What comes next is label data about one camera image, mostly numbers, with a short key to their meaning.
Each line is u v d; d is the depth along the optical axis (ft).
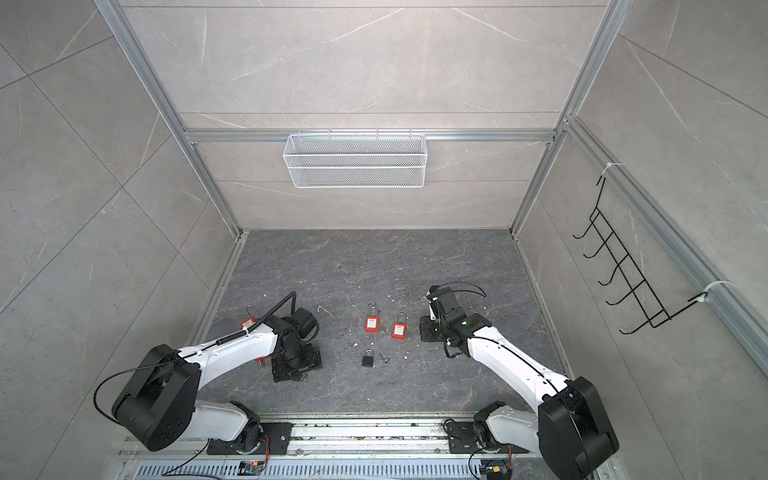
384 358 2.86
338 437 2.45
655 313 1.88
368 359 2.81
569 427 1.29
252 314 3.13
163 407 1.37
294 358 2.36
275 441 2.40
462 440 2.39
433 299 2.13
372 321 3.05
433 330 2.50
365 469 2.30
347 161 3.28
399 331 2.97
